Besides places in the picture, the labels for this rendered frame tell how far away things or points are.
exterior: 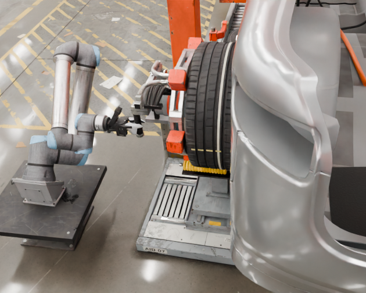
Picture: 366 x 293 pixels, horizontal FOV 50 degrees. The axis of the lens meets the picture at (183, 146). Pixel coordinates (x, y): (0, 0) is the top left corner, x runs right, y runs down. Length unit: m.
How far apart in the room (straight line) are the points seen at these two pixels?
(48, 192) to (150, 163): 0.94
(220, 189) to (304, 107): 1.65
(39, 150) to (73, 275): 0.77
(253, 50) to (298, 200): 0.36
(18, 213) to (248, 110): 1.82
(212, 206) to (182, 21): 1.11
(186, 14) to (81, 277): 1.65
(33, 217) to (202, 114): 1.24
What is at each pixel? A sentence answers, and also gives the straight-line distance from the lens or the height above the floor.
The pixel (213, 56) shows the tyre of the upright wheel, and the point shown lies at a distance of 1.87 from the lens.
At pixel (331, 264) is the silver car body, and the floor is 1.16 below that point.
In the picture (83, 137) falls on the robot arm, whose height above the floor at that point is 0.78.
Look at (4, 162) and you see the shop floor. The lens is 3.47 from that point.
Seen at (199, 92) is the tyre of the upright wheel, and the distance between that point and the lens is 1.77.
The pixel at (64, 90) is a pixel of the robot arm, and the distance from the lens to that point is 2.23.
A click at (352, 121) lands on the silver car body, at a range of 1.84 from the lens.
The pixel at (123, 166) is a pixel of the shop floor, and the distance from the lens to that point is 3.05.
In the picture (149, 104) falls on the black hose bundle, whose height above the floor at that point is 0.98.
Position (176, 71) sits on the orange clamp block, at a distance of 1.79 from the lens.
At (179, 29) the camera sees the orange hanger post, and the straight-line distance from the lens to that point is 2.39.
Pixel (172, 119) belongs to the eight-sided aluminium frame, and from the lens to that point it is 1.84.
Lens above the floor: 2.03
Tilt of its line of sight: 40 degrees down
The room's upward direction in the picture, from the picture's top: 5 degrees counter-clockwise
